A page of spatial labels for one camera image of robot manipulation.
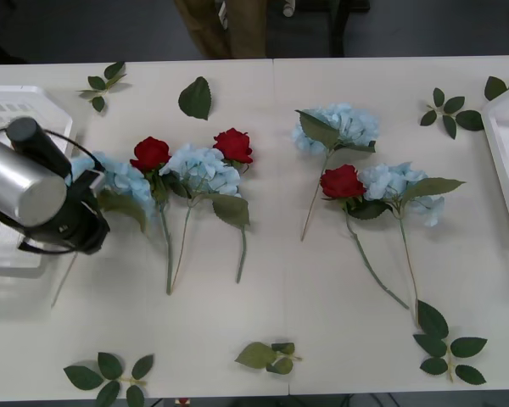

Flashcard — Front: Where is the black chair frame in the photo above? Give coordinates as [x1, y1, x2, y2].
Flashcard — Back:
[329, 0, 372, 59]

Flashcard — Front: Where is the pale blue flower with stem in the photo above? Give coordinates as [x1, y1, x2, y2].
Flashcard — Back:
[358, 160, 467, 327]
[159, 142, 251, 294]
[50, 150, 156, 309]
[291, 101, 382, 243]

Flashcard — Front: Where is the loose green leaf twig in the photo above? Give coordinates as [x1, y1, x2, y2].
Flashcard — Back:
[63, 351, 155, 407]
[76, 61, 132, 114]
[412, 299, 489, 386]
[419, 87, 486, 140]

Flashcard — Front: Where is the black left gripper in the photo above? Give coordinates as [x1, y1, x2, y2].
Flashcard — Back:
[63, 198, 111, 255]

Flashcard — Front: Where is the single large green leaf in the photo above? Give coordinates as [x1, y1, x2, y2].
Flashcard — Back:
[177, 75, 214, 122]

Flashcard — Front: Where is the person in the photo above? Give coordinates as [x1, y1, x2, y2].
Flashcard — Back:
[173, 0, 300, 59]

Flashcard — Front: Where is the red rose with green stem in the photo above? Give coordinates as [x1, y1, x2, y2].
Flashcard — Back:
[130, 136, 174, 296]
[213, 127, 255, 284]
[320, 164, 411, 310]

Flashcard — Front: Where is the single small green leaf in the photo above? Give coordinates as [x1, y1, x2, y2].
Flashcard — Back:
[484, 75, 509, 103]

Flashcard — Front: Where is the pale green leaf twig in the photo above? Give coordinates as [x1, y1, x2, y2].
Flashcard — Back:
[234, 341, 303, 376]

